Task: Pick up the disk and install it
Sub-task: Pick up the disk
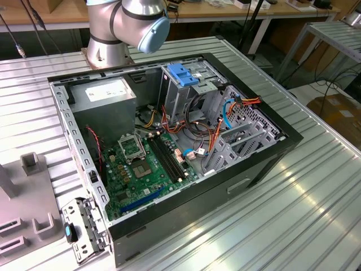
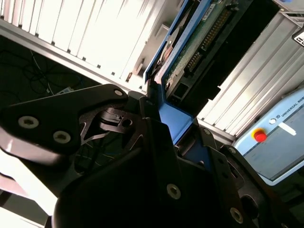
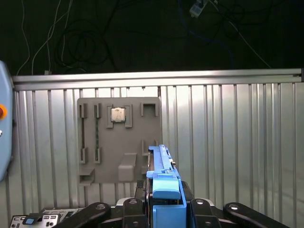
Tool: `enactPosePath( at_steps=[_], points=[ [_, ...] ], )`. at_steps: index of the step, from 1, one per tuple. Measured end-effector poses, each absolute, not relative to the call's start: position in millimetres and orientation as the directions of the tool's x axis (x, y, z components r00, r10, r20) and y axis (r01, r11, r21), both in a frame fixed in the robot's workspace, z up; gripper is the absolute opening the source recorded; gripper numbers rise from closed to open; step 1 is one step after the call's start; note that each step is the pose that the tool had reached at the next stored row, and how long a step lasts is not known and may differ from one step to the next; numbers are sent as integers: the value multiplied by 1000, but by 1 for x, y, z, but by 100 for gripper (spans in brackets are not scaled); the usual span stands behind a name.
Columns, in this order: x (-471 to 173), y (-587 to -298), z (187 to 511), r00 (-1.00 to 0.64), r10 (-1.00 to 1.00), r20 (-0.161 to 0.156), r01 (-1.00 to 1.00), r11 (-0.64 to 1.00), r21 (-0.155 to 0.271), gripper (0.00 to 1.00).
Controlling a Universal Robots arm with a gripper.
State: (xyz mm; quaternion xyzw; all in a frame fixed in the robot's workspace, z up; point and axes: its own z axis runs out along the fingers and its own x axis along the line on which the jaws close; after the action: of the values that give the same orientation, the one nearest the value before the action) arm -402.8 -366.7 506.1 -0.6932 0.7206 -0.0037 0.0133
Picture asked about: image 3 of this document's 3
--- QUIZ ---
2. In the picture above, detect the pale blue teach pendant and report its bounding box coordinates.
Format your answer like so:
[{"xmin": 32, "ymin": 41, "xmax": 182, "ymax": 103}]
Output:
[{"xmin": 0, "ymin": 60, "xmax": 15, "ymax": 182}]

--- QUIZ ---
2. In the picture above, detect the grey parts rack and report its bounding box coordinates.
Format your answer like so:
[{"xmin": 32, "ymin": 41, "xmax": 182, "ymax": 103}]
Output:
[{"xmin": 77, "ymin": 96, "xmax": 163, "ymax": 186}]

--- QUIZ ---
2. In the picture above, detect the black coiled floor cable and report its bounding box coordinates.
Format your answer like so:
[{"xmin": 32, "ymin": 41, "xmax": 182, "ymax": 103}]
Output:
[{"xmin": 56, "ymin": 21, "xmax": 109, "ymax": 69}]

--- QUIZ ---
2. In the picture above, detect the silver CPU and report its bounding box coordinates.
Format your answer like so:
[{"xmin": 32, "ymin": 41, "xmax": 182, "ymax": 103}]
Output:
[{"xmin": 111, "ymin": 107, "xmax": 126, "ymax": 122}]

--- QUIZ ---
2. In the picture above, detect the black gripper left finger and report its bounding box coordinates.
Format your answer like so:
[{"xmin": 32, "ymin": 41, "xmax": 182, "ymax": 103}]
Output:
[{"xmin": 56, "ymin": 180, "xmax": 150, "ymax": 228}]

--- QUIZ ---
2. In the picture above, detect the white floor cable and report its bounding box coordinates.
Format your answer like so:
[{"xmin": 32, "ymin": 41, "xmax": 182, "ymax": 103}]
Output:
[
  {"xmin": 16, "ymin": 0, "xmax": 73, "ymax": 75},
  {"xmin": 206, "ymin": 0, "xmax": 271, "ymax": 69}
]

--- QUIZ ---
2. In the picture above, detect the white power adapter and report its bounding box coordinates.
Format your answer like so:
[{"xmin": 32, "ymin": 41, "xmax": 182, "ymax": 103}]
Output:
[{"xmin": 189, "ymin": 1, "xmax": 207, "ymax": 18}]

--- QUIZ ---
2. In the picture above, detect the blue floor cable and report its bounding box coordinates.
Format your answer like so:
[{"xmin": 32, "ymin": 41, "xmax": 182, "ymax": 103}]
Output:
[{"xmin": 177, "ymin": 0, "xmax": 236, "ymax": 70}]

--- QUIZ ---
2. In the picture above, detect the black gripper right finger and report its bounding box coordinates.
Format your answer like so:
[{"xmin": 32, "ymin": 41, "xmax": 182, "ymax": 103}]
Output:
[{"xmin": 181, "ymin": 180, "xmax": 290, "ymax": 228}]

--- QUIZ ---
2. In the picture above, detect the green RAM stick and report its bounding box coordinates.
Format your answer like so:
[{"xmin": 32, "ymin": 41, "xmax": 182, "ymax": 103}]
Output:
[{"xmin": 95, "ymin": 105, "xmax": 100, "ymax": 162}]

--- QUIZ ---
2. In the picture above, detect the black PC case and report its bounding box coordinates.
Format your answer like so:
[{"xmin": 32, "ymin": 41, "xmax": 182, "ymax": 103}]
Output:
[{"xmin": 10, "ymin": 208, "xmax": 85, "ymax": 228}]

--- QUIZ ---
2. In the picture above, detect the hard disk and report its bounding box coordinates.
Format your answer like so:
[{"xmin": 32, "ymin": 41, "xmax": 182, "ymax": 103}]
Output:
[{"xmin": 146, "ymin": 144, "xmax": 187, "ymax": 228}]

